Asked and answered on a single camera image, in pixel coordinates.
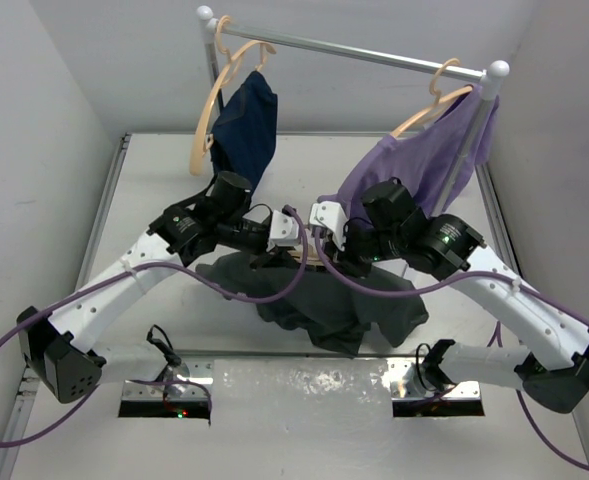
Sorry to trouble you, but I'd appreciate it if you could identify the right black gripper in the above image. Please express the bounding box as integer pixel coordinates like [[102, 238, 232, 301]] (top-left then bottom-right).
[[323, 219, 402, 278]]

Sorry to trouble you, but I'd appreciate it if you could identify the beige plastic hanger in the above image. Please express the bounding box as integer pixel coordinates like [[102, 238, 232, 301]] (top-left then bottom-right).
[[287, 228, 324, 269]]

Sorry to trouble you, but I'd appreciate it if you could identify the dark grey t shirt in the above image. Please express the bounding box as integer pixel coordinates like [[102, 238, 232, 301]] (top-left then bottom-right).
[[195, 252, 429, 356]]

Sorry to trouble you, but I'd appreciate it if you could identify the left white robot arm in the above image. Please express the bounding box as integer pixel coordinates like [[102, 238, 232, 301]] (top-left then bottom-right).
[[16, 172, 301, 404]]

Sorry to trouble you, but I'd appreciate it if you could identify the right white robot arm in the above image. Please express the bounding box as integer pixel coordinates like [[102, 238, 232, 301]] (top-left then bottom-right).
[[309, 178, 589, 414]]

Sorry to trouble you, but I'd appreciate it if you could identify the purple t shirt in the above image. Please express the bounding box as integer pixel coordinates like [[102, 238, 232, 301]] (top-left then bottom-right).
[[318, 87, 481, 218]]

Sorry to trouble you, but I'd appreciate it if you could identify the beige hanger with navy garment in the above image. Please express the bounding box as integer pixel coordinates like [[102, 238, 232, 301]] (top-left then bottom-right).
[[189, 7, 276, 176]]

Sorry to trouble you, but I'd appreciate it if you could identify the beige hanger with purple shirt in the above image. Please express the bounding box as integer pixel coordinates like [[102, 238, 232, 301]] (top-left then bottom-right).
[[389, 57, 473, 139]]

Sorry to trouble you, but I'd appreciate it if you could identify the navy blue garment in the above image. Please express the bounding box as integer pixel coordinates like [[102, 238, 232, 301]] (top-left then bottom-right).
[[210, 71, 278, 190]]

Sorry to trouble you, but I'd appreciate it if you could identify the white metal clothes rack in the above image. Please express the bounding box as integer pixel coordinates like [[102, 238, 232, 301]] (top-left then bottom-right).
[[205, 22, 510, 221]]

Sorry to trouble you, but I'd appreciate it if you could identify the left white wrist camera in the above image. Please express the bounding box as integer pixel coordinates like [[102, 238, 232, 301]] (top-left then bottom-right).
[[266, 211, 301, 251]]

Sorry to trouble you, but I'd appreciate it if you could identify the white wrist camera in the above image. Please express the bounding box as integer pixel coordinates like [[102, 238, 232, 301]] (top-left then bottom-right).
[[308, 201, 348, 251], [266, 211, 301, 251]]

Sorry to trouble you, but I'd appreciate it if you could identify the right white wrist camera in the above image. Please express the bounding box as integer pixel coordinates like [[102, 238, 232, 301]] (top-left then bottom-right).
[[308, 201, 348, 251]]

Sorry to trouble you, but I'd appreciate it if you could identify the black thin cable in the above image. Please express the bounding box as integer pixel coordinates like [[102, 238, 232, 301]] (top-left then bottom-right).
[[146, 324, 183, 369]]

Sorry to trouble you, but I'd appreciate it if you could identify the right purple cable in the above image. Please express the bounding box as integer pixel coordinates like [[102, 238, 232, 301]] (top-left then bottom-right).
[[313, 234, 589, 475]]

